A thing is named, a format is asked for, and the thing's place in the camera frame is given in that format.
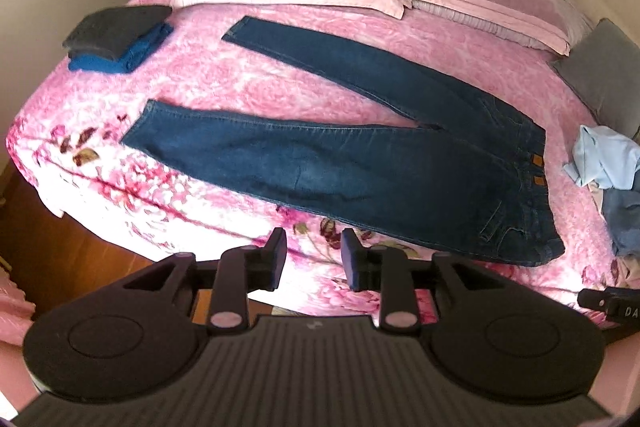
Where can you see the pink cloth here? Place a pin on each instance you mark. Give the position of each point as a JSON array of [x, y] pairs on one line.
[[12, 297]]

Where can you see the white garment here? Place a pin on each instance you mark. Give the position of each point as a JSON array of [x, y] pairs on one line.
[[630, 269]]

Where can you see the striped lilac pillow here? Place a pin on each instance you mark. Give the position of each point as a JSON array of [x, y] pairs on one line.
[[475, 24]]

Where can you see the pink floral blanket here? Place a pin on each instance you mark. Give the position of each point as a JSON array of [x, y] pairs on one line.
[[200, 72]]

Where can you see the dark blue jeans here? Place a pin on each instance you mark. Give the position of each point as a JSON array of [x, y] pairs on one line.
[[325, 167]]

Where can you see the grey cushion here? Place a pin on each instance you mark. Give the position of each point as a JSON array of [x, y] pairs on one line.
[[600, 67]]

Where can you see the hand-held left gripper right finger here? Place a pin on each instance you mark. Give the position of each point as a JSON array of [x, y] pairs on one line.
[[352, 257]]

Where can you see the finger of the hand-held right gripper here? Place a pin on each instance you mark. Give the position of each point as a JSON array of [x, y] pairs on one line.
[[592, 298]]

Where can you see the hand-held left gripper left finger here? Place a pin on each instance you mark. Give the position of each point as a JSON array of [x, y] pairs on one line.
[[274, 257]]

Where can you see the pale blue garment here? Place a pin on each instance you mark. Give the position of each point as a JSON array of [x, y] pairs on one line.
[[600, 152]]

